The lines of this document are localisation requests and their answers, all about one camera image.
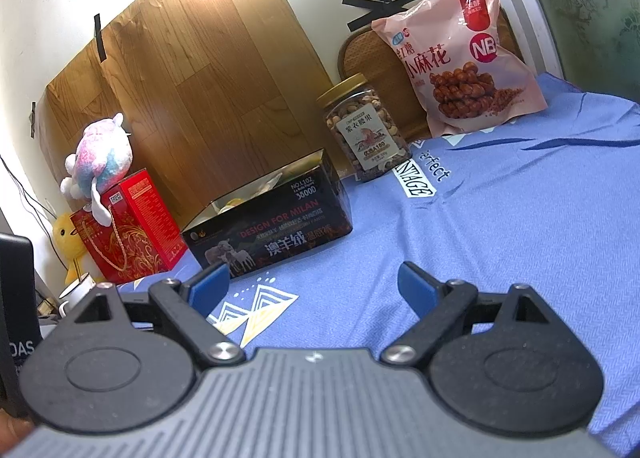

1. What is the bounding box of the pink blue plush toy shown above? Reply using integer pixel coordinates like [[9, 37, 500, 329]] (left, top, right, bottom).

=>
[[60, 112, 133, 229]]

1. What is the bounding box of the wooden wall board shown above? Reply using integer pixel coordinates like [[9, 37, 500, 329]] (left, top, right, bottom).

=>
[[32, 0, 346, 223]]

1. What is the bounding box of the black cardboard box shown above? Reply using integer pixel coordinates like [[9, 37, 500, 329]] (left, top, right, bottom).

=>
[[181, 148, 353, 279]]

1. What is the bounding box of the large pink snack bag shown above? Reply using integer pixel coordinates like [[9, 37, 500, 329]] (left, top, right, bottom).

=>
[[371, 0, 548, 139]]

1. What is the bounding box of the yellow plush duck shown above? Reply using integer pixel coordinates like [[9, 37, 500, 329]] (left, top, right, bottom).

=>
[[52, 212, 93, 283]]

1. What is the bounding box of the frosted glass door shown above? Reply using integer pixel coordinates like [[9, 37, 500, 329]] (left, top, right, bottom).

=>
[[480, 0, 640, 103]]

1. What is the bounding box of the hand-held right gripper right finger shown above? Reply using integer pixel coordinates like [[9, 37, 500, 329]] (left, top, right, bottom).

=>
[[380, 260, 551, 371]]

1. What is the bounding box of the short black tape strip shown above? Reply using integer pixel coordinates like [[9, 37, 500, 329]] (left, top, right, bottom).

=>
[[93, 14, 108, 62]]

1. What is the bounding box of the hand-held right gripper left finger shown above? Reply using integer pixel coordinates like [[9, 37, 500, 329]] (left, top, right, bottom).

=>
[[60, 260, 247, 372]]

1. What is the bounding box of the white mug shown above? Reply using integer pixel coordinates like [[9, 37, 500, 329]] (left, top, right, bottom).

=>
[[57, 275, 96, 321]]

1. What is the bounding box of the red gift box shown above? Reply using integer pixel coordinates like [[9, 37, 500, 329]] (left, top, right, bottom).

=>
[[70, 169, 188, 285]]

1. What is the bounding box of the clear nut jar gold lid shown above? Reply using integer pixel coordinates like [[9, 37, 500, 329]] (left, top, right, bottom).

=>
[[316, 74, 413, 183]]

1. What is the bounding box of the wicker chair back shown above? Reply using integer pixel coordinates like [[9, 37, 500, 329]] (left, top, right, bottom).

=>
[[337, 8, 526, 179]]

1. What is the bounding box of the black tape cross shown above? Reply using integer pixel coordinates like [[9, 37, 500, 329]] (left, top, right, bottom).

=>
[[342, 0, 416, 32]]

